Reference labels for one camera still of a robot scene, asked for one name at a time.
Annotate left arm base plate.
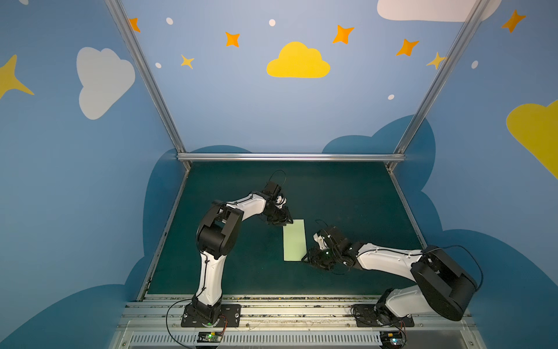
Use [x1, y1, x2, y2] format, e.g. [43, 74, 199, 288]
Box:
[180, 303, 241, 329]

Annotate floor rail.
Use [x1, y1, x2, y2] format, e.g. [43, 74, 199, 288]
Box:
[389, 164, 449, 247]
[135, 167, 190, 302]

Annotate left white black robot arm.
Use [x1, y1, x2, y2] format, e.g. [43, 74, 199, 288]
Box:
[191, 192, 294, 325]

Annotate green circuit board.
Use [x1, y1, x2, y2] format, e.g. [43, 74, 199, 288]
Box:
[380, 332, 405, 349]
[197, 332, 223, 343]

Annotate light green paper sheet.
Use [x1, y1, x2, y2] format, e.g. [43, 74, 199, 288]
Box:
[283, 220, 307, 262]

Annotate aluminium corner post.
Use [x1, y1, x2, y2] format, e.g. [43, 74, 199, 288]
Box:
[394, 0, 491, 158]
[105, 0, 186, 155]

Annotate right side floor rail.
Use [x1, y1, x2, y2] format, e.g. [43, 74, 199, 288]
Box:
[389, 164, 449, 247]

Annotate left green circuit board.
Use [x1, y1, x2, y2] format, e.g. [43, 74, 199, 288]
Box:
[197, 332, 223, 343]

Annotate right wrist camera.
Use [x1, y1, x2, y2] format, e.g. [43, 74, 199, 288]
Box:
[313, 226, 351, 252]

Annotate aluminium front rail platform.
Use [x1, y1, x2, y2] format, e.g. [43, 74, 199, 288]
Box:
[110, 295, 487, 348]

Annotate aluminium back frame rail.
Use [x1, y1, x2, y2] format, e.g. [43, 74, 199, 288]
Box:
[177, 153, 405, 163]

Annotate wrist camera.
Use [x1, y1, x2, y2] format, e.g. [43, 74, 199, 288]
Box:
[313, 226, 351, 252]
[262, 181, 282, 200]

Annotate aluminium right corner post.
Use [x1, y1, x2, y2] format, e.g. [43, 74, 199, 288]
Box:
[394, 0, 491, 158]

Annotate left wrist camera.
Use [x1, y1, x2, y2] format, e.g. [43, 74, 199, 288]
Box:
[262, 181, 282, 200]

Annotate right green circuit board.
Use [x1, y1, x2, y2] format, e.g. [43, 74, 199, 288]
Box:
[380, 332, 405, 349]

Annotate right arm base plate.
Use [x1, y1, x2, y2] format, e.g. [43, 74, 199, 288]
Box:
[350, 304, 415, 327]

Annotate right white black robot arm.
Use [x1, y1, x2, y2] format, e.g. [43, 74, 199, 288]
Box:
[302, 241, 482, 327]

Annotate aluminium left corner post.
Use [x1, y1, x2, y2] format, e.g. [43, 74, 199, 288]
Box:
[105, 0, 186, 155]

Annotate left side floor rail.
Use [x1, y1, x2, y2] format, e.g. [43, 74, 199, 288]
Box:
[135, 167, 190, 302]

